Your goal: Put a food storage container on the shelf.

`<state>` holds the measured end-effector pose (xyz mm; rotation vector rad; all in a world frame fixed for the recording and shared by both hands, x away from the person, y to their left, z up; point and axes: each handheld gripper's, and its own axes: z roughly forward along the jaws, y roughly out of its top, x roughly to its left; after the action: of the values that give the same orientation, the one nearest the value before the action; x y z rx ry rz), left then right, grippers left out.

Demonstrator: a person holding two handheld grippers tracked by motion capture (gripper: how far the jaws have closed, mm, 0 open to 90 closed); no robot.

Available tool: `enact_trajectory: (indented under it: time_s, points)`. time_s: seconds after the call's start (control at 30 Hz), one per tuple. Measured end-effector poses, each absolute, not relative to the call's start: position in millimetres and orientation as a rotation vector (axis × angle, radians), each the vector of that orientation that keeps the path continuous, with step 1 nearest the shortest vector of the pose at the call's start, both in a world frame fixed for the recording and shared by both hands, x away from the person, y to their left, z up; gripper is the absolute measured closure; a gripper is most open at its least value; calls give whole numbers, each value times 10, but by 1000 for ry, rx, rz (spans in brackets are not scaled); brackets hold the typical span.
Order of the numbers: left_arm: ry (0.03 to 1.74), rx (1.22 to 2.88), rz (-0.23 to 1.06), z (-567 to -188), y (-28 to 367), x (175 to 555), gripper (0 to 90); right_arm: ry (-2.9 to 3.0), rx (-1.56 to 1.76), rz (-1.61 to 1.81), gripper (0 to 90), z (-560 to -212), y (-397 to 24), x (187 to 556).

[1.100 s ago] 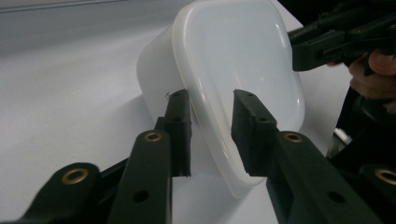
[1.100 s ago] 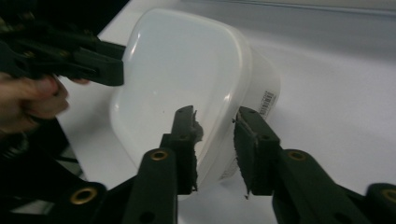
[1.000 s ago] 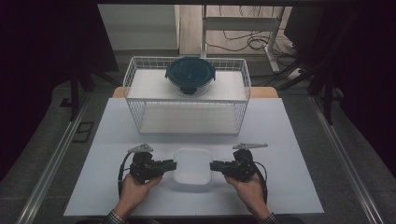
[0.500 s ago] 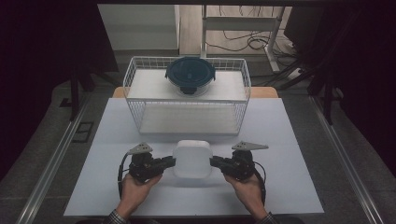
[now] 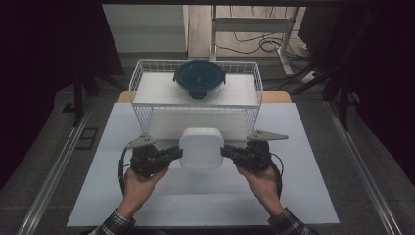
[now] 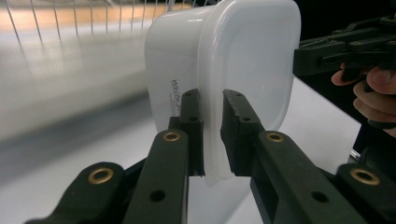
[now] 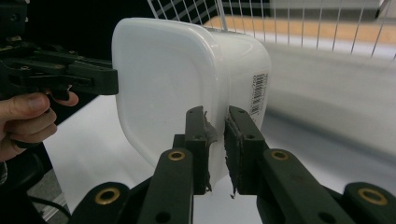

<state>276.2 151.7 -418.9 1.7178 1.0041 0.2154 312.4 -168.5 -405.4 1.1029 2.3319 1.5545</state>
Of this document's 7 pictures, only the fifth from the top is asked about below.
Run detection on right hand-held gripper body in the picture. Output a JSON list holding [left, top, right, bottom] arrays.
[[241, 129, 290, 174]]

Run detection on white metal desk frame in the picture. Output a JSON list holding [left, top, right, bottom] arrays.
[[208, 5, 300, 77]]

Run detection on white square lidded container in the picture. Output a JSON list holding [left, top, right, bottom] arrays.
[[178, 126, 226, 170]]

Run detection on black floor cables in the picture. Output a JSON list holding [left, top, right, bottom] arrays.
[[214, 5, 314, 63]]

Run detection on black stand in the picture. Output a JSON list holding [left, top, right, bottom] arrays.
[[321, 65, 360, 132], [62, 68, 125, 128]]

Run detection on person's left hand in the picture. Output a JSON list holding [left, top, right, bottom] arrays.
[[116, 165, 170, 220]]

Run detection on round container dark blue lid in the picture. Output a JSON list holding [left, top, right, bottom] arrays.
[[172, 58, 227, 100]]

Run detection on white cabinet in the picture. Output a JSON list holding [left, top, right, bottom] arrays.
[[101, 4, 190, 55]]

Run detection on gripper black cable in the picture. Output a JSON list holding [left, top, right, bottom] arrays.
[[269, 152, 285, 200], [117, 146, 132, 198]]

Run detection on white wire basket rack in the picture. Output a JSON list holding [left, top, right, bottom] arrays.
[[128, 58, 264, 143]]

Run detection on person's right hand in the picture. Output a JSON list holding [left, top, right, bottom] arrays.
[[236, 164, 286, 217]]

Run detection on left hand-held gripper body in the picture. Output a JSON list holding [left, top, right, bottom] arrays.
[[125, 132, 164, 179]]

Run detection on metal floor rail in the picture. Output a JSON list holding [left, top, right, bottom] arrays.
[[16, 97, 97, 235], [323, 99, 404, 235]]

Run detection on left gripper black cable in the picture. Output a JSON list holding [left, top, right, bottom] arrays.
[[117, 146, 132, 198]]

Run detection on wooden table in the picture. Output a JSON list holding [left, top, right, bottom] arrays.
[[116, 90, 293, 104]]

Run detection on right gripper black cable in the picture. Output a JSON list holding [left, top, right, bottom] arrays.
[[269, 152, 285, 200]]

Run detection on white table cover sheet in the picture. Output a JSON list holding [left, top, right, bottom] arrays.
[[66, 102, 341, 228]]

